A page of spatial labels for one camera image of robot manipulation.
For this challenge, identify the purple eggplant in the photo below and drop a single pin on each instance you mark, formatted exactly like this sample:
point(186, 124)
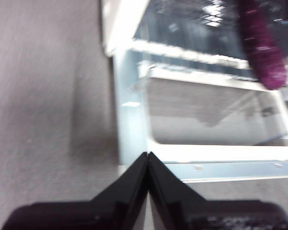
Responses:
point(261, 48)

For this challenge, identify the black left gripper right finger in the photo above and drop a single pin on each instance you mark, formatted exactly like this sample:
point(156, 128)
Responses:
point(194, 213)

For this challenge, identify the cream Toshiba toaster oven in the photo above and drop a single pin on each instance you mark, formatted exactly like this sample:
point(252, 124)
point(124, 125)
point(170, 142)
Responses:
point(120, 24)

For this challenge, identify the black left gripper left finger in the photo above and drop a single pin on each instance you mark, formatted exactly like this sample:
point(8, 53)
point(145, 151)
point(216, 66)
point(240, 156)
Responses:
point(98, 213)

